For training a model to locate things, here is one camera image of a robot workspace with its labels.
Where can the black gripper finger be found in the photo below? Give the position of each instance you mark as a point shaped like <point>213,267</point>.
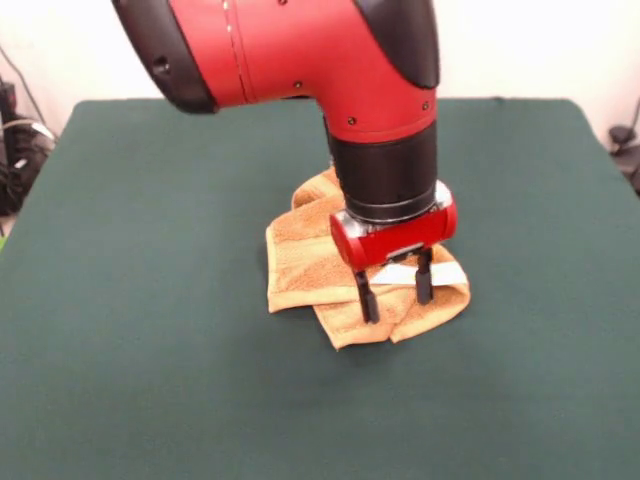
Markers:
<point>370,300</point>
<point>424,280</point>

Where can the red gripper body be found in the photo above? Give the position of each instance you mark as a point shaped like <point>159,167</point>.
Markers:
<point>400,240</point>

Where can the orange terry towel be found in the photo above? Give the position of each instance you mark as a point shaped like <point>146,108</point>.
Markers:
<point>305,260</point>

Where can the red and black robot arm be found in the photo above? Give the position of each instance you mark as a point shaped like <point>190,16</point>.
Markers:
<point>300,60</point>

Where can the dark green table cloth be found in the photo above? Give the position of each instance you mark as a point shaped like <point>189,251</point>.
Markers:
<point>150,300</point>

